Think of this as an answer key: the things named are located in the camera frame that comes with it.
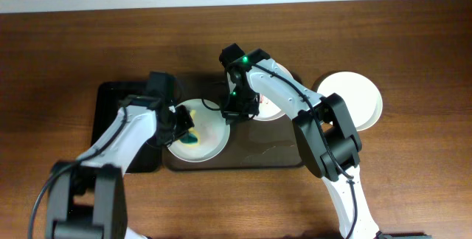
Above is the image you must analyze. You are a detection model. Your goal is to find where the green yellow sponge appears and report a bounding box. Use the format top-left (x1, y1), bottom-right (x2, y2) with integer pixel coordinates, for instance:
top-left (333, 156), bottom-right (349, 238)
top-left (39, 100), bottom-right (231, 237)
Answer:
top-left (177, 110), bottom-right (198, 145)

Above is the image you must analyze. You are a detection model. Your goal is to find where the pink plate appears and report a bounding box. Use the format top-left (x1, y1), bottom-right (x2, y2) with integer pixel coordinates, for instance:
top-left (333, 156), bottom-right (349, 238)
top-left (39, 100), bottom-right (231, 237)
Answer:
top-left (225, 61), bottom-right (285, 122)

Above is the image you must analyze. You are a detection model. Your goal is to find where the pale green plate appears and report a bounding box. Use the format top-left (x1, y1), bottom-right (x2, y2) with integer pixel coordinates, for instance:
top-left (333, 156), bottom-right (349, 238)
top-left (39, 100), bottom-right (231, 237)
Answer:
top-left (169, 99), bottom-right (230, 163)

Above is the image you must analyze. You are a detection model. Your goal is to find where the white plate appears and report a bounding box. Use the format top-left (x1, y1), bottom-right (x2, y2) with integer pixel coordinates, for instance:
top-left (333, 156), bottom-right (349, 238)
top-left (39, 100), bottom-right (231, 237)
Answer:
top-left (316, 72), bottom-right (384, 131)

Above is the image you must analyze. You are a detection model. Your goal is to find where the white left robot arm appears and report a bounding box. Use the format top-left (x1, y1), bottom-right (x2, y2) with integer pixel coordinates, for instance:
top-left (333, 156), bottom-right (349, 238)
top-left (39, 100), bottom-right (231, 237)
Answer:
top-left (41, 72), bottom-right (194, 238)

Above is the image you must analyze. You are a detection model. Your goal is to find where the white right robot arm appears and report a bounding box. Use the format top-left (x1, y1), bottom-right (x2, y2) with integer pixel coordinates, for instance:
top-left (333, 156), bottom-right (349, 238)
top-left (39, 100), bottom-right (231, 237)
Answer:
top-left (219, 44), bottom-right (384, 238)

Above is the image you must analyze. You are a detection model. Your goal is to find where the black small tray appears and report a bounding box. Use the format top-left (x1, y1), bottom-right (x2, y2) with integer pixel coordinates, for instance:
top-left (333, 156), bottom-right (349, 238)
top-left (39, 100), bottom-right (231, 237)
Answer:
top-left (91, 81), bottom-right (162, 173)

